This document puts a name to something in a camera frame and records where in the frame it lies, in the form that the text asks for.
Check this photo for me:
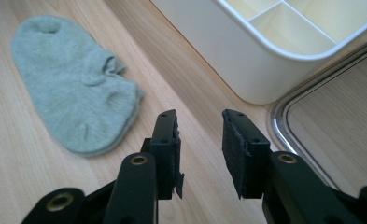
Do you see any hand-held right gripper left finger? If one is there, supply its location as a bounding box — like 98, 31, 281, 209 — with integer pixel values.
142, 108, 185, 200

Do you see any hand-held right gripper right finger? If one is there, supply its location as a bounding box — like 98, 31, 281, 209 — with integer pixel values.
221, 108, 273, 200

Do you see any grey-green ankle sock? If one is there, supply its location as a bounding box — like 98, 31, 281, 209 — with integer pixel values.
10, 15, 146, 158

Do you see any white compartment storage box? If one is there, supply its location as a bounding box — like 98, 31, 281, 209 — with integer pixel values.
149, 0, 367, 105

